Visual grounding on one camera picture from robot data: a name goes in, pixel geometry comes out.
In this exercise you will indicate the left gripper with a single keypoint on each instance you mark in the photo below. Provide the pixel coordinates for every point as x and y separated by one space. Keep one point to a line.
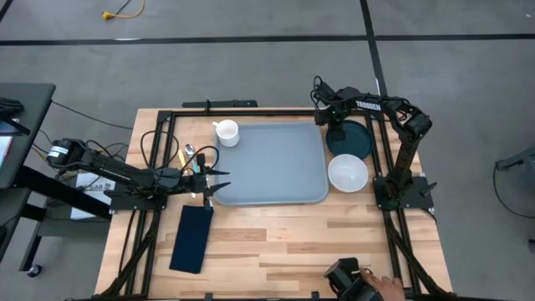
188 183

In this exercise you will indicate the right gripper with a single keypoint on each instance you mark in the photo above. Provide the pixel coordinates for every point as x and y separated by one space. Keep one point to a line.
340 106

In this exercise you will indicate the dark teal plate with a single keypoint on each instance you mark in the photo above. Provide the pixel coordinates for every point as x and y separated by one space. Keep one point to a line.
355 140

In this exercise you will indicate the white mug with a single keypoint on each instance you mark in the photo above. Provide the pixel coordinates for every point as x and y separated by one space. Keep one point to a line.
227 133

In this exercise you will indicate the white ribbed bowl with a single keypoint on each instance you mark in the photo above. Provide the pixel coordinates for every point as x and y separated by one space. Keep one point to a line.
348 173

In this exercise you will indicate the navy cloth napkin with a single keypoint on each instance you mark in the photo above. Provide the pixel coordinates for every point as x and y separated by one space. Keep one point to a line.
190 242

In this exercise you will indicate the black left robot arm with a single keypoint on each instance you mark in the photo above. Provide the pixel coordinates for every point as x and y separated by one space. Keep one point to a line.
117 171

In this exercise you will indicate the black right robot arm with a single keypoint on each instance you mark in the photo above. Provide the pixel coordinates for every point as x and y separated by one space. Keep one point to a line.
403 159

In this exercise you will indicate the grey plastic tray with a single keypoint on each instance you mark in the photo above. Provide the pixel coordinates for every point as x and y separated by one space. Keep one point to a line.
276 167

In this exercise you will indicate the white table label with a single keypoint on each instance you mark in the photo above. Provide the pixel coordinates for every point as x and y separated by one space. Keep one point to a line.
398 108

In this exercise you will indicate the black power strip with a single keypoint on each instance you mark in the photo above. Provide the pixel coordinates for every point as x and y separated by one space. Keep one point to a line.
221 104

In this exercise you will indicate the white cardboard box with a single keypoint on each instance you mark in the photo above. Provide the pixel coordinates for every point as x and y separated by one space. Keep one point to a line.
94 182

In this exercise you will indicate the person's hand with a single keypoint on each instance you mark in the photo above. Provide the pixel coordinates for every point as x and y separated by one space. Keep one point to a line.
388 288

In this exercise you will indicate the black desk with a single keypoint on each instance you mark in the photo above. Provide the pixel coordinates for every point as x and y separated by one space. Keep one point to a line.
33 125

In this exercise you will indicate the black caster wheel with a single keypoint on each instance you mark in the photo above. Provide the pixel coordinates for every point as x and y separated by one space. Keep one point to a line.
34 271

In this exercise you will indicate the white paper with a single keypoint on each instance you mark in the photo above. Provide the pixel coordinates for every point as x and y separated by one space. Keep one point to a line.
4 150

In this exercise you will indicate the black bundle on desk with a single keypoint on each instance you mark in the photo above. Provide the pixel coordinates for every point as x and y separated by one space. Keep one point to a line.
10 106

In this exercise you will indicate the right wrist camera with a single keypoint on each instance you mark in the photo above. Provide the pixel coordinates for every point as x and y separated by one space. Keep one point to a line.
324 90

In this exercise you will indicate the black aluminium table frame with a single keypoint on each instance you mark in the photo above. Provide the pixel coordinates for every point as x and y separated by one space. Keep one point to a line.
271 113

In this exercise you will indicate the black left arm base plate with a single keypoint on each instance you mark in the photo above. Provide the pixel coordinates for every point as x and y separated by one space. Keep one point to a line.
134 202

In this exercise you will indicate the black table bracket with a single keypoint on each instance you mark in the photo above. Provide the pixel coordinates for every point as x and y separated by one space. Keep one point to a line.
315 296
208 297

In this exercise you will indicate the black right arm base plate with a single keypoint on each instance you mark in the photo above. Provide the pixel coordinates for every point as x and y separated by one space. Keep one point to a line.
422 196

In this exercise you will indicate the black desk leg frame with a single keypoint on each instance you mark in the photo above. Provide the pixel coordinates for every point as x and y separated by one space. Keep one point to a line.
42 184

